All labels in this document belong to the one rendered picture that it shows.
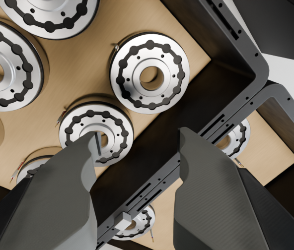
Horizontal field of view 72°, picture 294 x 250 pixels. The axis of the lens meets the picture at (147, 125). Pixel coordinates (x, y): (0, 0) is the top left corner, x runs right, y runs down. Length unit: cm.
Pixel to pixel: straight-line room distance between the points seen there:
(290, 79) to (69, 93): 48
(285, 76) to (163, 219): 42
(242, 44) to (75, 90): 21
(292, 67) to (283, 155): 21
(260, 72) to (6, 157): 36
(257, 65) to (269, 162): 28
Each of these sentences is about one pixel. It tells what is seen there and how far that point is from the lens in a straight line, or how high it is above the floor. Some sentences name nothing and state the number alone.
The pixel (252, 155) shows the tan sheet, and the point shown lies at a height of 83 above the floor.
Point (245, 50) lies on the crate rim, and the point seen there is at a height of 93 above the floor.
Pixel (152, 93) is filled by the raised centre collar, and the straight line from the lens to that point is 26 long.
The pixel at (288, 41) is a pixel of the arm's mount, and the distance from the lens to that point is 42.
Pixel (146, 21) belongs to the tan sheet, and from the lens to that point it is 28.
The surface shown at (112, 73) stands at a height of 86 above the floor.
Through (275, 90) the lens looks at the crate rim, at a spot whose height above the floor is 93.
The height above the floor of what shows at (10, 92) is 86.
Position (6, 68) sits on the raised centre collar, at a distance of 27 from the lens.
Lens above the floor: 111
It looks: 62 degrees down
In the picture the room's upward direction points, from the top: 162 degrees clockwise
